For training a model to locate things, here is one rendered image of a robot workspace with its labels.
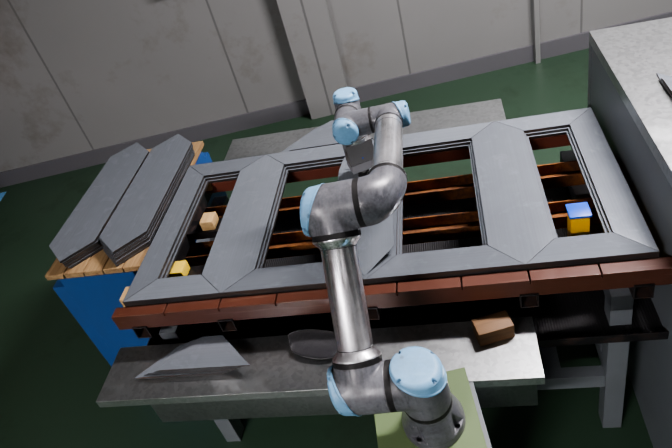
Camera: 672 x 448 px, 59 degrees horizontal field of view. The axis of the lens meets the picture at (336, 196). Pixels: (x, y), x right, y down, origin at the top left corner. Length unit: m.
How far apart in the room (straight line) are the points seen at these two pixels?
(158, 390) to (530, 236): 1.18
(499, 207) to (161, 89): 3.03
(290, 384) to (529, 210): 0.86
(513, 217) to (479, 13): 2.60
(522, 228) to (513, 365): 0.39
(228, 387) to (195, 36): 2.83
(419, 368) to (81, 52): 3.54
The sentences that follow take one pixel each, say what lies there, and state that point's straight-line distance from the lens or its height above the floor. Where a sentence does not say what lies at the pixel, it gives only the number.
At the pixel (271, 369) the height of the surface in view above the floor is 0.68.
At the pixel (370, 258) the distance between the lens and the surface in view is 1.76.
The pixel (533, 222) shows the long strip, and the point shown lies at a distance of 1.82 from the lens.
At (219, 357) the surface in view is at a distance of 1.87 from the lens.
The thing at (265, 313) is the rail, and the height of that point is 0.79.
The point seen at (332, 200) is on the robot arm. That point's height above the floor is 1.26.
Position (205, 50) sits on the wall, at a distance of 4.24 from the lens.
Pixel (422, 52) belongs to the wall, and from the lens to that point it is 4.28.
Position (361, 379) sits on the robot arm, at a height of 0.95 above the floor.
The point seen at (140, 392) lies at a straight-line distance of 1.97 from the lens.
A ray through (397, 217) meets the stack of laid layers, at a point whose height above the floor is 0.84.
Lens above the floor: 2.06
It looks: 36 degrees down
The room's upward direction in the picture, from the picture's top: 16 degrees counter-clockwise
